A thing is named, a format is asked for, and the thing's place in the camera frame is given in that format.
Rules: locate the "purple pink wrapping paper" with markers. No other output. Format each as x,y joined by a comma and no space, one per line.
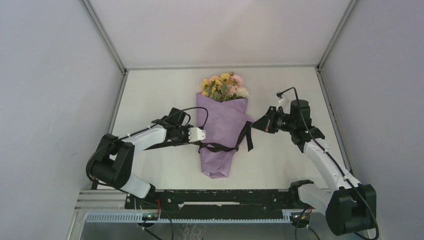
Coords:
226,125

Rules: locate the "white fake flower stem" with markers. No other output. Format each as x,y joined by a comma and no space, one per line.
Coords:
241,92

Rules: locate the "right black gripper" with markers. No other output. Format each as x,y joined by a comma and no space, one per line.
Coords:
266,122

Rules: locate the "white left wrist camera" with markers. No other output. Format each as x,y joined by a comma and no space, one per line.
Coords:
195,134

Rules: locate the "right circuit board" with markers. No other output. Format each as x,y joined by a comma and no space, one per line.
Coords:
296,217

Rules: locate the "pink bud fake flower stem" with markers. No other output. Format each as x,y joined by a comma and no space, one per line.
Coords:
235,82

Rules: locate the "white slotted cable duct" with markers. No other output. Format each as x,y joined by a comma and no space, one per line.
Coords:
132,217

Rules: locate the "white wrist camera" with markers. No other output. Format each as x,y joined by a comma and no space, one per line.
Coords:
195,134
282,100

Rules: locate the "left green circuit board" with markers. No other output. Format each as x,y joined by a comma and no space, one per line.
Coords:
150,217

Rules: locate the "yellow fake flower stem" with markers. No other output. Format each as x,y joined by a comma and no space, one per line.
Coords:
217,90

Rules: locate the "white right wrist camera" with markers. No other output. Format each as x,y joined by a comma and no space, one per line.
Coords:
282,100

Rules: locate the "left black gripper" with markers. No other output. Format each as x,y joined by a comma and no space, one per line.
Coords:
186,128

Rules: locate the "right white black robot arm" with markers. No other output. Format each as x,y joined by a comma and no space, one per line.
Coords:
348,205

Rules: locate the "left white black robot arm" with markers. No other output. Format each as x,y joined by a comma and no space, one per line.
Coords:
112,163

